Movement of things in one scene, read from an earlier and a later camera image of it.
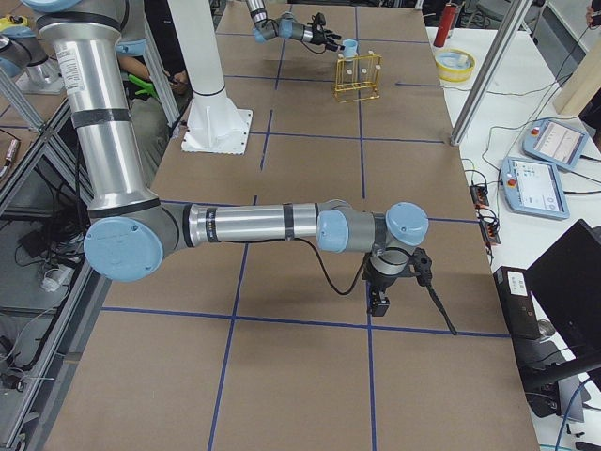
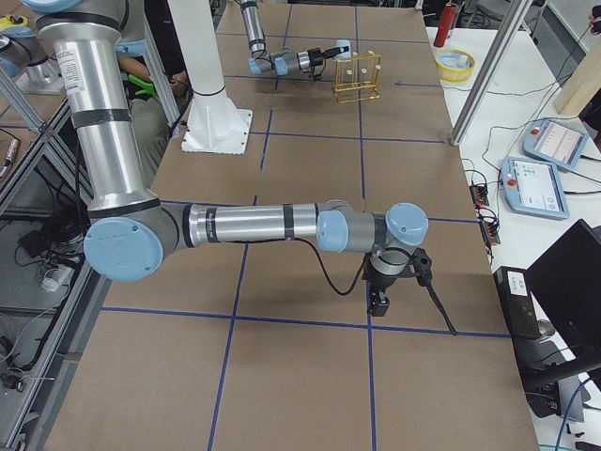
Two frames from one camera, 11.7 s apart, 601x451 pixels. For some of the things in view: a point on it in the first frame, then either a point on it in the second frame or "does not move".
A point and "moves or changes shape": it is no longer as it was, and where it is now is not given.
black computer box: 514,291 does not move
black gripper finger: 331,41 to 333,51
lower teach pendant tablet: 532,187 does not move
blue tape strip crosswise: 310,320 does not move
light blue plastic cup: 350,46 moves or changes shape
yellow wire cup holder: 357,77 does not move
